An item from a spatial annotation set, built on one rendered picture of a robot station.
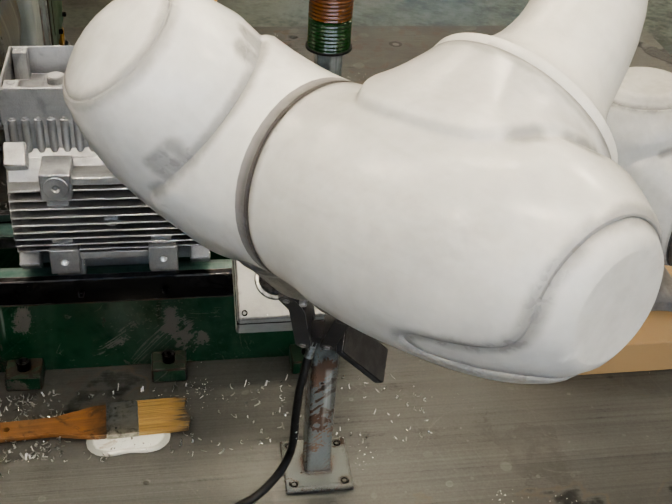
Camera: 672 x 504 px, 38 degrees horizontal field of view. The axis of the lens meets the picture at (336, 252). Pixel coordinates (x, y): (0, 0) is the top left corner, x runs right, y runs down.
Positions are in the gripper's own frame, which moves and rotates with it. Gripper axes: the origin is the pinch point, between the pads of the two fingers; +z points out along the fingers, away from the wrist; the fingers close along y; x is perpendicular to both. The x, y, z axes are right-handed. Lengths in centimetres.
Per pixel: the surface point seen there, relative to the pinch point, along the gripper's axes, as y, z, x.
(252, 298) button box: 17.3, -4.2, -4.5
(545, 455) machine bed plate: 3.6, 34.4, -2.2
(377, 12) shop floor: 149, 214, -246
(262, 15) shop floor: 187, 185, -231
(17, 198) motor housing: 43.9, -10.2, -14.6
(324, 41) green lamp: 32, 20, -54
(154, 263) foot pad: 36.4, 3.0, -13.1
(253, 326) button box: 18.4, -1.8, -3.0
